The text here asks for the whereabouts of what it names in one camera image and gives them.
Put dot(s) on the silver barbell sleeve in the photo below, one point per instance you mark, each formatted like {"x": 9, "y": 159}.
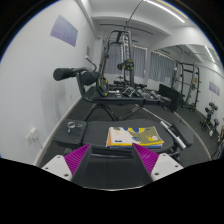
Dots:
{"x": 173, "y": 135}

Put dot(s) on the small purple wall poster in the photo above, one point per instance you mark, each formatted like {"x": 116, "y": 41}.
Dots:
{"x": 214, "y": 88}

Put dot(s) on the long ceiling light strip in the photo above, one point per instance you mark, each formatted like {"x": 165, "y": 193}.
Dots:
{"x": 210, "y": 55}
{"x": 166, "y": 10}

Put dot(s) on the black dumbbell stand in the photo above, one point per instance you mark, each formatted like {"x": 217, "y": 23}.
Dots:
{"x": 210, "y": 116}

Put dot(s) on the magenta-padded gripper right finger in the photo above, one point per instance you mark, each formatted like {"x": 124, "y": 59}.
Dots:
{"x": 146, "y": 158}

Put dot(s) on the white wall socket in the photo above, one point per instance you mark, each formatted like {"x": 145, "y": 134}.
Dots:
{"x": 31, "y": 136}

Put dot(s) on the black padded weight bench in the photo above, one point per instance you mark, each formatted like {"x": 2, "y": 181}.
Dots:
{"x": 96, "y": 133}

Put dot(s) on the black yellow weight plate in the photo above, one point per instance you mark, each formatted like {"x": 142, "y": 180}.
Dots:
{"x": 102, "y": 87}
{"x": 126, "y": 65}

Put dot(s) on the black roller-pad extension bench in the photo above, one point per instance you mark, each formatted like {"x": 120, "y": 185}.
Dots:
{"x": 116, "y": 99}

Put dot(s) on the grey window curtain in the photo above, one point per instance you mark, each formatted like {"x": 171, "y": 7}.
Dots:
{"x": 140, "y": 61}
{"x": 161, "y": 66}

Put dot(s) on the row of dumbbells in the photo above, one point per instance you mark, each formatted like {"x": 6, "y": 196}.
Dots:
{"x": 140, "y": 90}

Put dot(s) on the black squat rack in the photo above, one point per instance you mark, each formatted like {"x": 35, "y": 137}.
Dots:
{"x": 194, "y": 76}

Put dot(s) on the black upright panel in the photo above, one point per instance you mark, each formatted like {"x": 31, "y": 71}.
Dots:
{"x": 169, "y": 96}

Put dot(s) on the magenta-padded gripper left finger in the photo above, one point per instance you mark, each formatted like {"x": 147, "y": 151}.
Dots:
{"x": 77, "y": 159}

